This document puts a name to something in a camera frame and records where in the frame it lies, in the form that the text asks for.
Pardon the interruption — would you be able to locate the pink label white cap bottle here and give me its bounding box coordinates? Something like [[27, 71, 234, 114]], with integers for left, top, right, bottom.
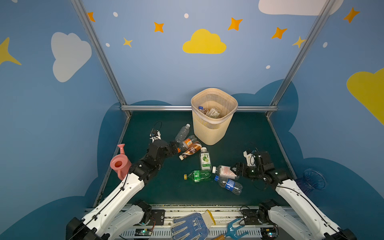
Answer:
[[212, 165, 239, 180]]

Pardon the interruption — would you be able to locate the blue label water bottle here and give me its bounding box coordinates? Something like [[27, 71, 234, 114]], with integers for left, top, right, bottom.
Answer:
[[215, 176, 243, 196]]

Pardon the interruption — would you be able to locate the green sprite bottle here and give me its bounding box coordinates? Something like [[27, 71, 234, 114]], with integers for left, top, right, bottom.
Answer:
[[184, 170, 211, 183]]

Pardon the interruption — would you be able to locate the blue pepsi bottle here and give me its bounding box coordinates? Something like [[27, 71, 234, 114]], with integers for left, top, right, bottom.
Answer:
[[198, 106, 209, 115]]

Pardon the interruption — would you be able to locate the lime label bottle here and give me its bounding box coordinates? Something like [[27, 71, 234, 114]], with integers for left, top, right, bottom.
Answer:
[[206, 108, 221, 119], [200, 147, 212, 171]]

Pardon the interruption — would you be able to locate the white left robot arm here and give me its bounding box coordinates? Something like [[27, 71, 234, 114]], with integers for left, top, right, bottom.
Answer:
[[66, 139, 179, 240]]

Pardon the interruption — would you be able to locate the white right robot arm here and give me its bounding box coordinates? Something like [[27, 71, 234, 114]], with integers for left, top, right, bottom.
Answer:
[[231, 151, 357, 240]]

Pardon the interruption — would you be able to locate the beige plastic waste bin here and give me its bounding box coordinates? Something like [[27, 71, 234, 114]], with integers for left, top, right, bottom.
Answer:
[[191, 88, 238, 146]]

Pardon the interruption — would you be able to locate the clear plain plastic bottle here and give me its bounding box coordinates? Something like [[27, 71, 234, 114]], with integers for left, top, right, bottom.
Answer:
[[175, 124, 191, 143]]

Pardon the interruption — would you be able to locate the orange cap soda bottle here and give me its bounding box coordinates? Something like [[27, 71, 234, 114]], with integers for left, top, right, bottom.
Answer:
[[178, 135, 197, 153]]

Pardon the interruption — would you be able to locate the brown coffee drink bottle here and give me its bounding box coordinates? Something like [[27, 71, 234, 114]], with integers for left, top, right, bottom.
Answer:
[[179, 142, 202, 161]]

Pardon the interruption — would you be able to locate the upright lime label bottle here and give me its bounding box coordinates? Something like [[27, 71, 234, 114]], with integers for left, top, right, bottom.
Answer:
[[200, 147, 212, 171]]

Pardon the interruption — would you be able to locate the pink toy watering can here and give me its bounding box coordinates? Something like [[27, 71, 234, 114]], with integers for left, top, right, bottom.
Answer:
[[110, 144, 132, 181]]

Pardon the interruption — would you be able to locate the blue garden hand fork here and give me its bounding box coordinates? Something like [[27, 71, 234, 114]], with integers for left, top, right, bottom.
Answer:
[[210, 218, 249, 240]]

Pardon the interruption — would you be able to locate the blue knitted work glove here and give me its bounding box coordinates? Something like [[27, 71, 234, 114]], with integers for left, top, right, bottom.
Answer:
[[171, 210, 216, 240]]

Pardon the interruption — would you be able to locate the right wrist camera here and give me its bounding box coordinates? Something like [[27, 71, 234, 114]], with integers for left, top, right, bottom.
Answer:
[[243, 151, 256, 167]]

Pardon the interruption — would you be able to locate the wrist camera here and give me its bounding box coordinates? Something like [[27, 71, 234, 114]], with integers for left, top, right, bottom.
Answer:
[[150, 130, 161, 142], [243, 151, 256, 167]]

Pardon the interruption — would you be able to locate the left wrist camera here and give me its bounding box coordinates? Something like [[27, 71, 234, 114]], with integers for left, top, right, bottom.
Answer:
[[150, 130, 161, 142]]

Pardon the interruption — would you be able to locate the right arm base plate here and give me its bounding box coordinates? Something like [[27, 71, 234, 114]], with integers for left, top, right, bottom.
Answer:
[[240, 208, 263, 226]]

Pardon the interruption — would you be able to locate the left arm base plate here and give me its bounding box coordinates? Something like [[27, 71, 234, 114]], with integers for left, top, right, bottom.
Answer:
[[139, 209, 166, 226]]

